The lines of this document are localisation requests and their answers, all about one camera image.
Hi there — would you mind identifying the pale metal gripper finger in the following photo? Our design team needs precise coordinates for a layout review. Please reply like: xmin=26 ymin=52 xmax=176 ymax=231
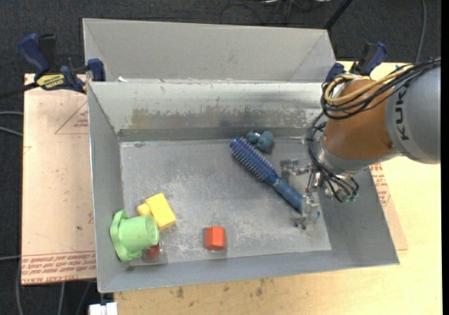
xmin=293 ymin=198 xmax=321 ymax=231
xmin=279 ymin=158 xmax=311 ymax=180

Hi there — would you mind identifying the light green plastic cylinder toy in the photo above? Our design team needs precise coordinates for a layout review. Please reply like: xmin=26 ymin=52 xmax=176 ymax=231
xmin=109 ymin=210 xmax=161 ymax=262

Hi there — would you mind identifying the yellow plastic block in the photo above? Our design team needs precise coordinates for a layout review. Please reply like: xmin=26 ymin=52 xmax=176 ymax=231
xmin=136 ymin=192 xmax=177 ymax=231

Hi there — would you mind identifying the small dark red round thing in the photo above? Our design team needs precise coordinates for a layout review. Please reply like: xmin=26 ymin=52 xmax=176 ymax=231
xmin=142 ymin=241 xmax=163 ymax=264

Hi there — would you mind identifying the blue hairbrush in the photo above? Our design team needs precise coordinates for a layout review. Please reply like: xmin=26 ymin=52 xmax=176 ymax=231
xmin=229 ymin=136 xmax=304 ymax=215

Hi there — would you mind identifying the orange-red hexagonal block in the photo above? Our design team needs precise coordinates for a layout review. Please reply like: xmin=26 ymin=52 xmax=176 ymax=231
xmin=203 ymin=225 xmax=227 ymax=251

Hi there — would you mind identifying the brown cardboard board red print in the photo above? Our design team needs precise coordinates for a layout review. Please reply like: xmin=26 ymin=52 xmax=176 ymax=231
xmin=20 ymin=73 xmax=410 ymax=286

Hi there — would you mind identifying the grey metal bin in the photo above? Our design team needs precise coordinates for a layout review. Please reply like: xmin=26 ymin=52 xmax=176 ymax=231
xmin=82 ymin=18 xmax=401 ymax=294

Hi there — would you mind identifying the dark teal toy animal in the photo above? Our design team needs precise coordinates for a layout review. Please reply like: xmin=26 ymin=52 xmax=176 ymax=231
xmin=245 ymin=130 xmax=275 ymax=153

